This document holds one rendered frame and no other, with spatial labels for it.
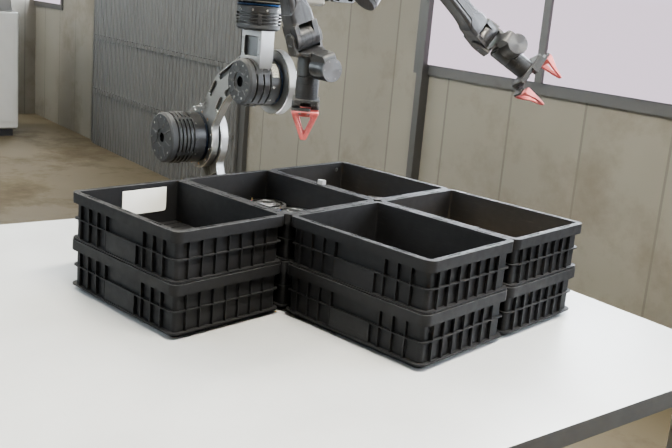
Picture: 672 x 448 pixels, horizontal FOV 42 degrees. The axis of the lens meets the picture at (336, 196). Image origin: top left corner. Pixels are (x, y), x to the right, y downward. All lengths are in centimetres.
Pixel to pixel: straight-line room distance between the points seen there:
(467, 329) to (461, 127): 238
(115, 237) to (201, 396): 48
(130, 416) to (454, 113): 293
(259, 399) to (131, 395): 22
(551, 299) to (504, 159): 189
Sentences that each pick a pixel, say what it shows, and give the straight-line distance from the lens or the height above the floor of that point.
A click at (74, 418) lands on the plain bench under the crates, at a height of 70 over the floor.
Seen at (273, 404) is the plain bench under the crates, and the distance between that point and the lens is 159.
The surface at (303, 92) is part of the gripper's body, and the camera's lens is 216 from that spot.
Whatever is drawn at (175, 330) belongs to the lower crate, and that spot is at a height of 72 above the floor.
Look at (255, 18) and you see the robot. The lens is 264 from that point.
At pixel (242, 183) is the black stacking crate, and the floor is 90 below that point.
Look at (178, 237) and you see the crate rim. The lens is 176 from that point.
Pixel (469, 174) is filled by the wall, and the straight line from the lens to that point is 414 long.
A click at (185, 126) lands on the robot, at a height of 93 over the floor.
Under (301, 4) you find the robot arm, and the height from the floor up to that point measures 138.
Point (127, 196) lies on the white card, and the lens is 213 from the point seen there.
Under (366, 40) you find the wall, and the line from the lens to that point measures 470.
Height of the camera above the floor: 140
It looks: 13 degrees down
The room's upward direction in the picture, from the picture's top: 5 degrees clockwise
